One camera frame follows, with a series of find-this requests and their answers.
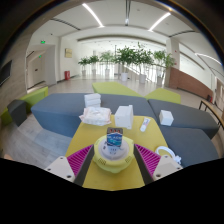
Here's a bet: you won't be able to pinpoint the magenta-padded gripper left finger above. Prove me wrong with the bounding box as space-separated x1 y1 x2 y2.
44 143 96 188

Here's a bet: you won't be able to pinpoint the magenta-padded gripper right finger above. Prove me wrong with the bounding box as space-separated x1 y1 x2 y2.
133 143 184 186

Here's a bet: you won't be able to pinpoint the blue and black charger block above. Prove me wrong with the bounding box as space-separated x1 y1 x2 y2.
106 126 124 148

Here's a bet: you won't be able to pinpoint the grey upholstered seat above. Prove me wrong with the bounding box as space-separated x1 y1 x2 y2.
147 98 220 139
158 124 220 168
30 92 158 138

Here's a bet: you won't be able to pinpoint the yellow upholstered ottoman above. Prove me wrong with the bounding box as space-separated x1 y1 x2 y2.
64 114 169 192

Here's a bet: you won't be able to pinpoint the white tube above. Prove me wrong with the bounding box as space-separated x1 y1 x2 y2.
139 116 152 133

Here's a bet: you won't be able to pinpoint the small white cube box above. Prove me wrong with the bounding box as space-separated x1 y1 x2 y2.
158 109 175 127

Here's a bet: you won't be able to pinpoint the round yellow-green power strip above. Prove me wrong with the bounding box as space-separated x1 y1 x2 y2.
91 134 135 174

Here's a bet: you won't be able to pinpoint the wet wipes soft pack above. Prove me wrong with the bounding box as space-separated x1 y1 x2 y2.
79 106 112 127

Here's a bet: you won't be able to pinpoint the white cardboard box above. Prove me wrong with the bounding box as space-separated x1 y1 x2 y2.
114 104 135 130

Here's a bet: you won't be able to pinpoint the green upholstered seat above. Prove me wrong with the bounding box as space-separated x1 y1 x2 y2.
144 87 182 105
91 81 144 98

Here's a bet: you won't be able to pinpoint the dark grey cube ottoman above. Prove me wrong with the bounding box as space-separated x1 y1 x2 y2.
7 99 28 127

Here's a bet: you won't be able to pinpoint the green upholstered bench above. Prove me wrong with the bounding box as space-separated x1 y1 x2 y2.
0 86 49 126

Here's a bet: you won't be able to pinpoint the row of potted plants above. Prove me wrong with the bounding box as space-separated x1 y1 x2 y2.
77 42 177 86

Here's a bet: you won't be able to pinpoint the linear ceiling lights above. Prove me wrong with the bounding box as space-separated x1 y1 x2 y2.
81 2 223 67

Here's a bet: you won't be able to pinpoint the white power cable with plug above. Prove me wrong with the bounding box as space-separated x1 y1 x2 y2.
154 145 183 165

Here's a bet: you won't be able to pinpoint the wooden bench with black frame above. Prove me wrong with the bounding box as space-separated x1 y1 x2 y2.
198 99 224 129

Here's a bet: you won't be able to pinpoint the black wall screen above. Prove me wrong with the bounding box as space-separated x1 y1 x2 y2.
0 59 13 87

